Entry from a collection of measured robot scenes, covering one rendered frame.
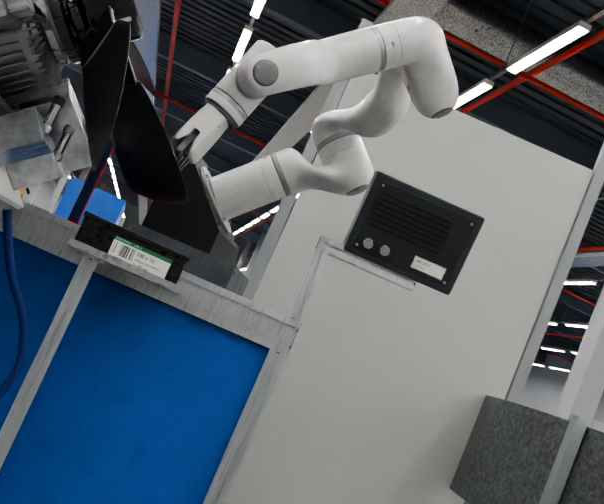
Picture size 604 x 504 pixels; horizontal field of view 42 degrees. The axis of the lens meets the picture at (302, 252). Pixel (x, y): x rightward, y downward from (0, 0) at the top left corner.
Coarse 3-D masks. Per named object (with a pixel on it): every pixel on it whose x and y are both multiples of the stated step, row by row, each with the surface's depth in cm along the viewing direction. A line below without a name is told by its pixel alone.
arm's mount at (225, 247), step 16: (192, 176) 198; (192, 192) 197; (160, 208) 197; (176, 208) 197; (192, 208) 197; (208, 208) 196; (144, 224) 197; (160, 224) 197; (176, 224) 196; (192, 224) 196; (208, 224) 195; (192, 240) 195; (208, 240) 195; (224, 240) 203; (224, 256) 209
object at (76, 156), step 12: (48, 96) 139; (72, 96) 141; (24, 108) 137; (36, 108) 137; (48, 108) 138; (72, 108) 139; (60, 120) 140; (72, 120) 140; (84, 120) 146; (60, 132) 141; (84, 132) 143; (72, 144) 143; (84, 144) 144; (72, 156) 145; (84, 156) 146; (72, 168) 147
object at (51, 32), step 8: (40, 0) 125; (40, 8) 125; (48, 8) 127; (48, 16) 126; (48, 24) 126; (48, 32) 126; (56, 32) 128; (48, 40) 127; (56, 40) 127; (56, 48) 128; (56, 56) 129; (64, 56) 131; (64, 64) 133
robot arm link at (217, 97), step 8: (216, 88) 147; (208, 96) 147; (216, 96) 146; (224, 96) 145; (216, 104) 146; (224, 104) 145; (232, 104) 146; (224, 112) 146; (232, 112) 146; (240, 112) 147; (232, 120) 148; (240, 120) 148
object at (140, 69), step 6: (132, 42) 147; (132, 48) 150; (132, 54) 154; (138, 54) 151; (132, 60) 157; (138, 60) 155; (132, 66) 161; (138, 66) 158; (144, 66) 156; (138, 72) 162; (144, 72) 159; (138, 78) 166; (144, 78) 162; (150, 78) 159; (144, 84) 166; (150, 84) 162; (150, 90) 165; (156, 96) 165
